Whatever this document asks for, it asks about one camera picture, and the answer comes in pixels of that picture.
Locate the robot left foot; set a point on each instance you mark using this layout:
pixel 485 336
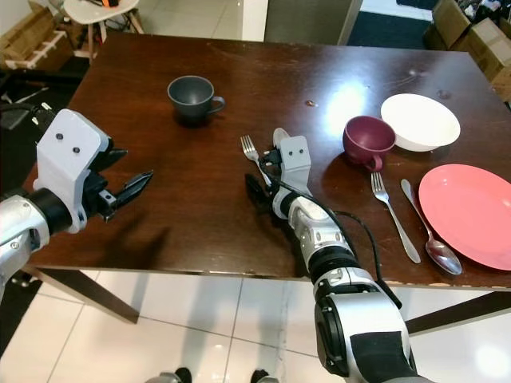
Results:
pixel 172 376

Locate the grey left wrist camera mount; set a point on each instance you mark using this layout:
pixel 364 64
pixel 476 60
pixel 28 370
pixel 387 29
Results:
pixel 68 163

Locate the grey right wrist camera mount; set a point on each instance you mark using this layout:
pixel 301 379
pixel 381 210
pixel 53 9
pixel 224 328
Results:
pixel 296 163

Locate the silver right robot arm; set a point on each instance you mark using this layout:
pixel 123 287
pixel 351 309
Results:
pixel 351 303

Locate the pink plate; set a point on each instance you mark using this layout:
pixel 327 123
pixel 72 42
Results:
pixel 467 215

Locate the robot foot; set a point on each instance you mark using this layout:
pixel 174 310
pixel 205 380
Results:
pixel 172 376
pixel 262 377

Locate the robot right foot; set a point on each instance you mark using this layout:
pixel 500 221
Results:
pixel 262 377

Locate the dark blue rug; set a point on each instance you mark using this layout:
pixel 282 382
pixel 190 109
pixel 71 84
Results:
pixel 387 28

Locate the maroon cup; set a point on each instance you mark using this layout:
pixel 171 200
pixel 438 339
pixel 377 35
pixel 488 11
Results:
pixel 366 142

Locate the dark grey cup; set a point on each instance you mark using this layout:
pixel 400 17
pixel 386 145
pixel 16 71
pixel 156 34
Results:
pixel 190 97

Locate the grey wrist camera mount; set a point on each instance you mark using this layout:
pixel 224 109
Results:
pixel 296 163
pixel 68 163

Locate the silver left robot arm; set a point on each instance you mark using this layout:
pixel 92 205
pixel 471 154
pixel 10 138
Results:
pixel 22 227

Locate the open cardboard box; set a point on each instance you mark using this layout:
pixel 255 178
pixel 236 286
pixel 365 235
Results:
pixel 32 44

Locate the white round side table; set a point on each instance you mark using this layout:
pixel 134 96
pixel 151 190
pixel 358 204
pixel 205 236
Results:
pixel 96 11

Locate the dark wooden table leg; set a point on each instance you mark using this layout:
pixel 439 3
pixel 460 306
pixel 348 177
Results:
pixel 459 313
pixel 96 297

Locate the white bowl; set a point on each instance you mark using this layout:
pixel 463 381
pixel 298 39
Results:
pixel 421 121

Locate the silver spoon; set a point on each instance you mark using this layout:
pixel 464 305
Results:
pixel 444 257
pixel 280 136

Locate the silver fork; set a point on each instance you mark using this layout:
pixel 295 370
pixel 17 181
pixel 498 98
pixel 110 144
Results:
pixel 251 152
pixel 391 209

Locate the stacked brown cardboard boxes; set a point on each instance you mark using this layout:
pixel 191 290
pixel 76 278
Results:
pixel 475 40

